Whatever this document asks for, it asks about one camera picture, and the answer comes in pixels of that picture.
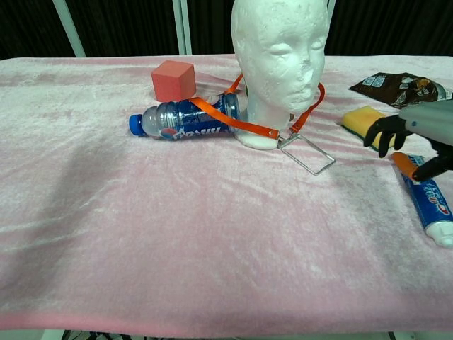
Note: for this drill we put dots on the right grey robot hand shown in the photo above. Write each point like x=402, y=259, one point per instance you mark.
x=428, y=118

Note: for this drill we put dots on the clear plastic badge holder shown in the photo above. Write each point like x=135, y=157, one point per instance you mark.
x=308, y=153

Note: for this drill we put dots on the white foam mannequin head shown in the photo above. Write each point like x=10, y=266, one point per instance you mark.
x=276, y=71

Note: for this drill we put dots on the brown snack packet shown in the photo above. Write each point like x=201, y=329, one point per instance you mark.
x=389, y=88

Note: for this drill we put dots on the yellow sponge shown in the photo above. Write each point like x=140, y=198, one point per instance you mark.
x=357, y=120

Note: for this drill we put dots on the blue white toothpaste tube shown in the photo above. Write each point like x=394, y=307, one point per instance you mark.
x=431, y=202

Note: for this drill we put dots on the red foam cube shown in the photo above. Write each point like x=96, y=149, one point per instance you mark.
x=171, y=81

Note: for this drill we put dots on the blue plastic drink bottle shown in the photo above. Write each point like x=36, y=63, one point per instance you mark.
x=166, y=120

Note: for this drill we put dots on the pink plush table cloth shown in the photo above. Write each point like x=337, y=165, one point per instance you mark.
x=177, y=212

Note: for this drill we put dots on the black curtain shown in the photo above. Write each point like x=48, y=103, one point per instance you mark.
x=134, y=25

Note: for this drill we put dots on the white frame pole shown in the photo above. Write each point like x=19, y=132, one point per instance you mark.
x=70, y=32
x=183, y=28

